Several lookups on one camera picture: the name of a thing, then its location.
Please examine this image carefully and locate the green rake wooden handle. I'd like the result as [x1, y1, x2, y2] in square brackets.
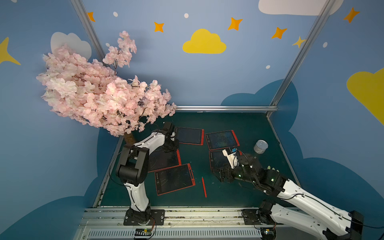
[267, 166, 280, 173]

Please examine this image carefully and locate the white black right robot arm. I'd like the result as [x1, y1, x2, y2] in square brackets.
[210, 151, 364, 240]

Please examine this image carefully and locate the small circuit board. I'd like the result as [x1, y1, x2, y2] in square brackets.
[133, 228, 153, 240]
[260, 229, 276, 240]

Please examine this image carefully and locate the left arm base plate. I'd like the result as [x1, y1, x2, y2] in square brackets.
[123, 209, 165, 226]

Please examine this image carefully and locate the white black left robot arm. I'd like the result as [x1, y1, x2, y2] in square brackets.
[116, 122, 179, 225]

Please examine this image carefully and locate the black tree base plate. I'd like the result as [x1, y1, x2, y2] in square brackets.
[121, 143, 135, 160]

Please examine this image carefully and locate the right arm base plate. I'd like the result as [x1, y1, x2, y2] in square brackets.
[242, 209, 275, 225]

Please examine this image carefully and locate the small circuit board right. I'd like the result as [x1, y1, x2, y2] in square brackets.
[260, 229, 276, 240]

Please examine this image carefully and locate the silver tin can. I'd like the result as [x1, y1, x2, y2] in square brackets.
[254, 140, 269, 155]

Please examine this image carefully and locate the red tablet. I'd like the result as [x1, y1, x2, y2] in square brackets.
[176, 127, 205, 146]
[148, 149, 182, 173]
[205, 130, 240, 151]
[155, 164, 196, 196]
[209, 149, 239, 172]

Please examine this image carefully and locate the small circuit board left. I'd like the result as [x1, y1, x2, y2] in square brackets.
[133, 228, 153, 240]

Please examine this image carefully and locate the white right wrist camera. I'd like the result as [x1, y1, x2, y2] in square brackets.
[222, 148, 239, 169]

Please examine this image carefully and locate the pink cherry blossom tree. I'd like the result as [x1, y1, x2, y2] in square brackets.
[37, 31, 176, 137]

